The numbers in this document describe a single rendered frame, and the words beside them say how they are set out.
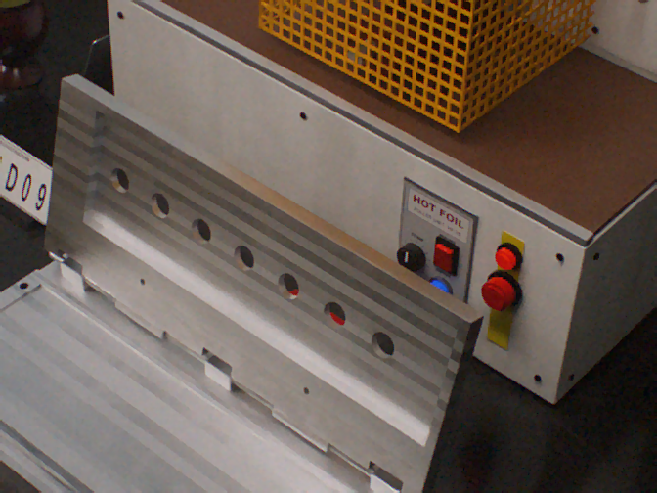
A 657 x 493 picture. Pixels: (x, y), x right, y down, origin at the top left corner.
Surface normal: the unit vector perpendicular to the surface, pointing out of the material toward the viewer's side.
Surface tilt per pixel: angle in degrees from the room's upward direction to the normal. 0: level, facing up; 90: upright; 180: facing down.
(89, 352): 0
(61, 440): 0
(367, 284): 77
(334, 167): 90
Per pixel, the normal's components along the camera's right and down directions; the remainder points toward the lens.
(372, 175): -0.65, 0.49
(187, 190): -0.63, 0.30
